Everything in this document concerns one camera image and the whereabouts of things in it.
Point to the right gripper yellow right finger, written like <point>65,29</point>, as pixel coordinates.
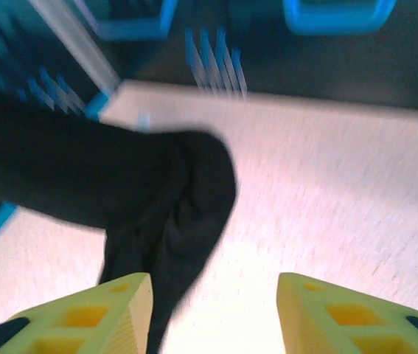
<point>319,321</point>

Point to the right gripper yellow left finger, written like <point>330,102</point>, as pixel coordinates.
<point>94,317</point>

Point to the black t-shirt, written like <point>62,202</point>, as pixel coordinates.
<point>101,173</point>

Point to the left aluminium frame post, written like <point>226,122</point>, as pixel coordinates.
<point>79,44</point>

